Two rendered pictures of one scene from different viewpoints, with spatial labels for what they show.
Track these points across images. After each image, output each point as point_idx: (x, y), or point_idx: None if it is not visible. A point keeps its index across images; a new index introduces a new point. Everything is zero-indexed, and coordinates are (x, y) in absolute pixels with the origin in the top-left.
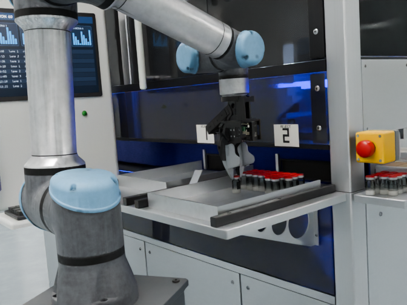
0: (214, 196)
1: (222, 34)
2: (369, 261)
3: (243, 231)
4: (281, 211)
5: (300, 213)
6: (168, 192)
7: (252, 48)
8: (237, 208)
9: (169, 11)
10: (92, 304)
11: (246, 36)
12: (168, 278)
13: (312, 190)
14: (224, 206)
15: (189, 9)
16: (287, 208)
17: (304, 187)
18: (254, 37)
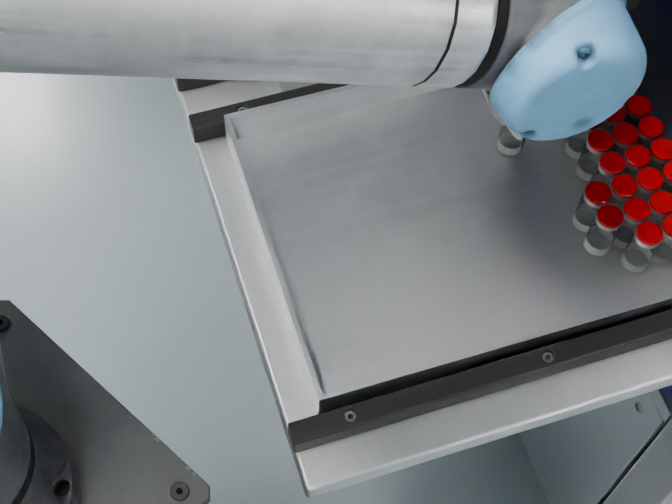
0: (433, 142)
1: (432, 67)
2: None
3: (367, 477)
4: (526, 409)
5: (589, 409)
6: (296, 108)
7: (568, 107)
8: (391, 386)
9: (142, 69)
10: None
11: (549, 79)
12: (173, 461)
13: None
14: (344, 394)
15: (256, 34)
16: (557, 389)
17: (667, 303)
18: (594, 73)
